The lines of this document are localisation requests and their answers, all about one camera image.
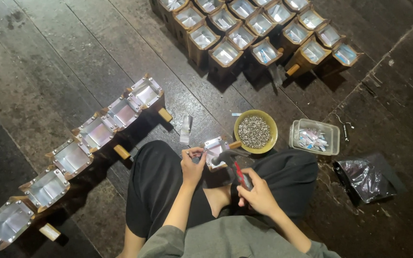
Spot person's left hand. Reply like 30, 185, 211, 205
180, 147, 208, 189

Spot person's right hand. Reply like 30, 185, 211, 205
237, 168, 279, 216

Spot single wooden metal-lined scoop box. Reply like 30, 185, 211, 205
202, 136, 243, 172

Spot red and black handled hammer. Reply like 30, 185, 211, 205
212, 149, 254, 191

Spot person's bare leg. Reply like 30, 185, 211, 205
203, 184, 233, 219
116, 224, 147, 258

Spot folded shiny metal sheet piece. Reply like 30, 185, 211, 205
179, 115, 194, 145

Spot person's black trousers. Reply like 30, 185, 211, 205
125, 140, 319, 239

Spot person's grey shirt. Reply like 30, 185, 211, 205
136, 215, 342, 258

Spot heap of small silver nails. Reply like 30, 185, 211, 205
238, 115, 272, 149

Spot yellow bowl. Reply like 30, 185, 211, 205
234, 110, 279, 155

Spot pile of cut metal strips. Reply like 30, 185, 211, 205
297, 128, 330, 151

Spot clear plastic container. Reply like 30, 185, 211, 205
288, 118, 341, 156

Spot black plastic bag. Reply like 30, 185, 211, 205
332, 153, 405, 205

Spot row of riveted wooden boxes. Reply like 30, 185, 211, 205
0, 73, 174, 251

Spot cluster of unfinished wooden boxes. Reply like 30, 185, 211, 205
149, 0, 365, 84

